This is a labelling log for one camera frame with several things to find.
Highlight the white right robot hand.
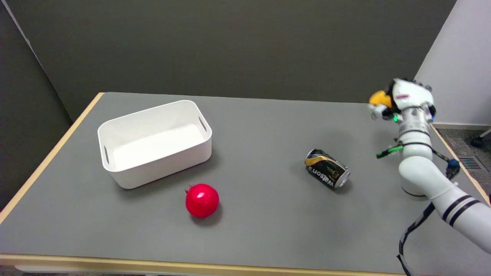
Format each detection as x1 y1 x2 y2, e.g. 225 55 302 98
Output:
367 78 437 123

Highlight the yellow rubber duck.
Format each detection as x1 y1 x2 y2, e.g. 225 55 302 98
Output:
369 90 392 108

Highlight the white plastic box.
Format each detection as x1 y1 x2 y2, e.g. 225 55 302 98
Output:
97 100 213 189

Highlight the black chair base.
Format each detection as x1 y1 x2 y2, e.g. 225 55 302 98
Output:
471 130 491 148

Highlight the floor vent grille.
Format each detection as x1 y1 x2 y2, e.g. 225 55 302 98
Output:
458 157 483 170

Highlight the black Watsons drink can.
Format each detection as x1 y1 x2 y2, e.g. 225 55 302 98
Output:
305 149 351 189

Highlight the red pomegranate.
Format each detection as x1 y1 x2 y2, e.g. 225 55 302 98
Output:
185 184 220 219

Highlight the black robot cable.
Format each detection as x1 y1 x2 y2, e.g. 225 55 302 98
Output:
397 202 436 276

